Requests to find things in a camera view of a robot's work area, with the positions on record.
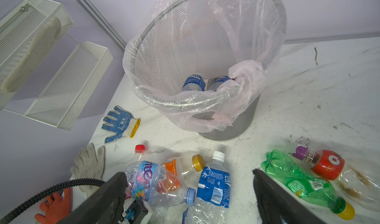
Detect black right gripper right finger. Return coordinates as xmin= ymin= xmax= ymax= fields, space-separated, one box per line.
xmin=252 ymin=169 xmax=324 ymax=224

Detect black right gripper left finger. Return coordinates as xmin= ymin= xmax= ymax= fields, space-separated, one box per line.
xmin=59 ymin=172 xmax=127 ymax=224

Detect white cap blue label bottle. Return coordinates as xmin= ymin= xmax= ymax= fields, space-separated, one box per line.
xmin=182 ymin=151 xmax=231 ymax=224

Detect clear bottle blue label front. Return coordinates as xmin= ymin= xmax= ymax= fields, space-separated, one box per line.
xmin=207 ymin=76 xmax=231 ymax=91

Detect clear bottle green cap blue label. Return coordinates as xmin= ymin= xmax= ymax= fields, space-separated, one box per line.
xmin=182 ymin=74 xmax=206 ymax=92

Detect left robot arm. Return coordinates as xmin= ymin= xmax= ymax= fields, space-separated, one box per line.
xmin=1 ymin=178 xmax=105 ymax=224

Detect grey mesh waste bin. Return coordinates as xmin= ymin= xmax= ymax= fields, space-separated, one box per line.
xmin=130 ymin=0 xmax=287 ymax=142

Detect white knit glove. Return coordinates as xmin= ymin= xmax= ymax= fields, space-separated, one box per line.
xmin=71 ymin=143 xmax=105 ymax=180

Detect green crushed plastic bottle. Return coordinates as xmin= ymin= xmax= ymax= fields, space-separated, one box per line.
xmin=261 ymin=149 xmax=355 ymax=220

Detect colourful label clear bottle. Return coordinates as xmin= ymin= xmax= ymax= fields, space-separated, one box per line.
xmin=125 ymin=160 xmax=196 ymax=208

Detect orange rubber glove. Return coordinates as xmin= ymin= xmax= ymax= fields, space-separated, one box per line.
xmin=34 ymin=188 xmax=72 ymax=224

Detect red cap clear bottle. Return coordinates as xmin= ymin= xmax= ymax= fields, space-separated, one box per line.
xmin=126 ymin=145 xmax=146 ymax=180

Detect yellow cap orange bottle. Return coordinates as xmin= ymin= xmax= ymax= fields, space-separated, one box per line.
xmin=161 ymin=154 xmax=205 ymax=190

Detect blue dotted work glove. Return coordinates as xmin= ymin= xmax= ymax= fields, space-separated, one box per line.
xmin=102 ymin=105 xmax=141 ymax=144

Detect red label purple cap bottle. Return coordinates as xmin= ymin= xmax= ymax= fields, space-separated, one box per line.
xmin=292 ymin=144 xmax=380 ymax=212

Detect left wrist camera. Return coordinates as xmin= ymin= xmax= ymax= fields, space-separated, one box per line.
xmin=118 ymin=200 xmax=153 ymax=224

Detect white mesh wall shelf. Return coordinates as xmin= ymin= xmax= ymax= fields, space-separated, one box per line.
xmin=1 ymin=0 xmax=113 ymax=131

